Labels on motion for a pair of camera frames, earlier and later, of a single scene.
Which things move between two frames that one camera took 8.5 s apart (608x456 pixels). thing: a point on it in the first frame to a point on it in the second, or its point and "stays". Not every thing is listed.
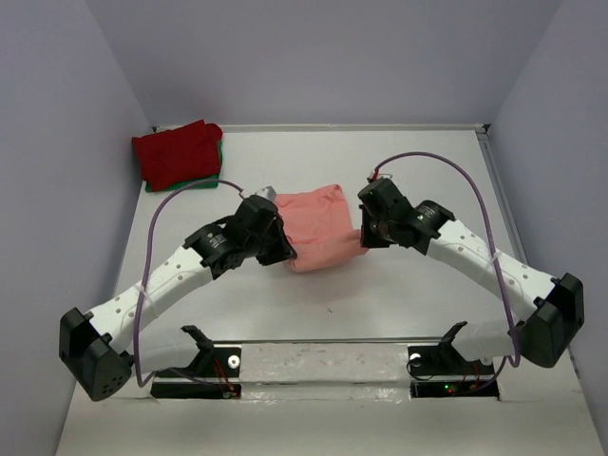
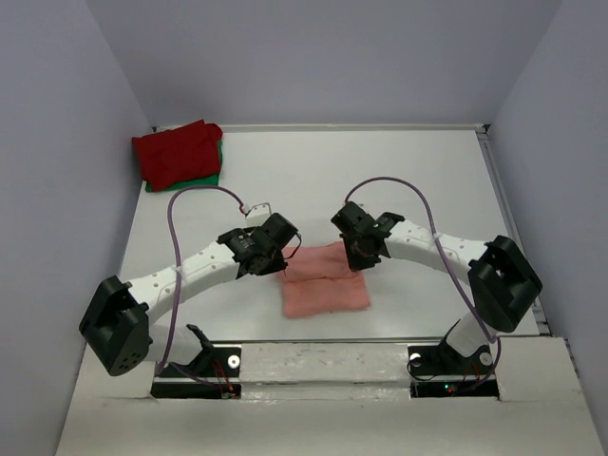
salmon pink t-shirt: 317,225 to 320,279
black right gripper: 368,237 to 355,262
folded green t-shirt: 205,182 stays
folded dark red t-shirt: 180,155 stays
